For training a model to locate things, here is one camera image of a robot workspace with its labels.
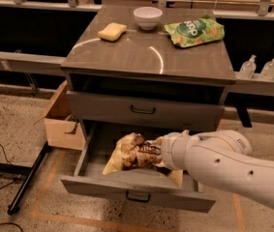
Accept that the brown chip bag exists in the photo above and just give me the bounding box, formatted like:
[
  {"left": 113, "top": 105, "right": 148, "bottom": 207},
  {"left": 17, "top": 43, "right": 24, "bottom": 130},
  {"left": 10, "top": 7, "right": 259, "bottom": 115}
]
[{"left": 103, "top": 132, "right": 171, "bottom": 176}]

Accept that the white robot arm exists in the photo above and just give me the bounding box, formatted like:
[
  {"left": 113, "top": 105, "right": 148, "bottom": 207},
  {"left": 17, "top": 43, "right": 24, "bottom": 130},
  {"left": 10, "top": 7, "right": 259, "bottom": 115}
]
[{"left": 161, "top": 130, "right": 274, "bottom": 210}]

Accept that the closed grey upper drawer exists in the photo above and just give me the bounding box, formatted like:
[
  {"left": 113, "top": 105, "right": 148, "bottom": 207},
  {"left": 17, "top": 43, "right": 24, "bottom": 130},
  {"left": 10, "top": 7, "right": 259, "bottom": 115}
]
[{"left": 67, "top": 91, "right": 225, "bottom": 131}]

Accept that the open grey middle drawer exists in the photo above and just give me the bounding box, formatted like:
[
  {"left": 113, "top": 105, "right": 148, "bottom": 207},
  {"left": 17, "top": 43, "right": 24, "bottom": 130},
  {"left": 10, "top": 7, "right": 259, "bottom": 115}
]
[{"left": 61, "top": 122, "right": 216, "bottom": 213}]

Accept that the grey drawer cabinet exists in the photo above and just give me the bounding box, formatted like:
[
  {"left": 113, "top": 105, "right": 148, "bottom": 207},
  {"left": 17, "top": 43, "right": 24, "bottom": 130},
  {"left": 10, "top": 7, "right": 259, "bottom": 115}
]
[{"left": 60, "top": 5, "right": 237, "bottom": 214}]

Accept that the green chip bag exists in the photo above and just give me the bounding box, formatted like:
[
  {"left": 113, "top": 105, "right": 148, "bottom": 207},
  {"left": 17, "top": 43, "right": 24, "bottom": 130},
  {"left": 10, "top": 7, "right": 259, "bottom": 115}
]
[{"left": 165, "top": 16, "right": 225, "bottom": 48}]

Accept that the clear sanitizer bottle left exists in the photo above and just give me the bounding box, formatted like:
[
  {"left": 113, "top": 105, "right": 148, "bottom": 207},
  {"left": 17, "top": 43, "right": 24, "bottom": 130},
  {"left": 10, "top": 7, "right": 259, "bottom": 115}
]
[{"left": 239, "top": 55, "right": 257, "bottom": 79}]

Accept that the clear sanitizer bottle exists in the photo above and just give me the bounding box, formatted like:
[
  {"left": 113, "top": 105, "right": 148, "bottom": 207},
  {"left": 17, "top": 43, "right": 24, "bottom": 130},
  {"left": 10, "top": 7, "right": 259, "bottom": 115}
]
[
  {"left": 260, "top": 58, "right": 274, "bottom": 79},
  {"left": 239, "top": 55, "right": 257, "bottom": 79}
]

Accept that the clear sanitizer bottle right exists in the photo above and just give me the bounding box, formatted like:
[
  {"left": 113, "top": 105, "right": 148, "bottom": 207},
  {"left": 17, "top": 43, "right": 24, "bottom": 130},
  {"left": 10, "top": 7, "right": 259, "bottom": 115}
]
[{"left": 260, "top": 58, "right": 274, "bottom": 79}]

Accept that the white bowl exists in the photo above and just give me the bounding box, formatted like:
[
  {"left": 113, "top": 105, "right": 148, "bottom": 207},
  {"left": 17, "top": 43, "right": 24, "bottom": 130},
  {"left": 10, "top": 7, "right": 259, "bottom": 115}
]
[{"left": 134, "top": 7, "right": 163, "bottom": 30}]

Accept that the cardboard box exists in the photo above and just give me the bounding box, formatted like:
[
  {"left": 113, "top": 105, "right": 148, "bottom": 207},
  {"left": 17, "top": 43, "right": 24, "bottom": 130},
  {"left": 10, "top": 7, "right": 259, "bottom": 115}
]
[{"left": 36, "top": 81, "right": 85, "bottom": 151}]

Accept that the yellow sponge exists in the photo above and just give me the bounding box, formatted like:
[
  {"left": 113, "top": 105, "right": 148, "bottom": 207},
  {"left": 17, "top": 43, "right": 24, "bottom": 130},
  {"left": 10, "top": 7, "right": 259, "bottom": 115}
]
[{"left": 98, "top": 22, "right": 128, "bottom": 42}]

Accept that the black metal stand leg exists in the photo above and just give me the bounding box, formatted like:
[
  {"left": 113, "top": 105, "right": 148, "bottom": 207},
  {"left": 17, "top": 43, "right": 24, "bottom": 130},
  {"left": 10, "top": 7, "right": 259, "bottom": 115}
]
[{"left": 0, "top": 142, "right": 51, "bottom": 216}]

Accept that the grey metal shelf rail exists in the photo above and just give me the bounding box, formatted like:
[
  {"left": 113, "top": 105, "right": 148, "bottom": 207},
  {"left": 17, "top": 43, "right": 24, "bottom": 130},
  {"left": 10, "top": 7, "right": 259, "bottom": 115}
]
[{"left": 0, "top": 51, "right": 65, "bottom": 76}]

